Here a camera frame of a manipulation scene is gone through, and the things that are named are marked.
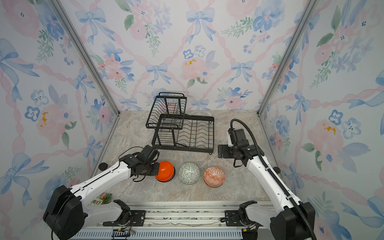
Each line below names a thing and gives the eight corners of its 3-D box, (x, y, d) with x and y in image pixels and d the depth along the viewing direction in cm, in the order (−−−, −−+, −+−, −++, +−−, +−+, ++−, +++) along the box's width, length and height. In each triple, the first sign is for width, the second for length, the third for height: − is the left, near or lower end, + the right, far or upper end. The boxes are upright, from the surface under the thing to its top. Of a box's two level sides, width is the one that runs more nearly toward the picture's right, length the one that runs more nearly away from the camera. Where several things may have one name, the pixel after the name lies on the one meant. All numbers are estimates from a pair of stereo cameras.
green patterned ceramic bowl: (179, 184, 87) (178, 179, 81) (180, 168, 93) (179, 162, 87) (199, 184, 87) (199, 179, 81) (199, 168, 93) (199, 162, 87)
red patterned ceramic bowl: (203, 189, 85) (204, 186, 80) (203, 171, 92) (203, 166, 87) (224, 189, 85) (226, 186, 80) (222, 171, 92) (223, 166, 87)
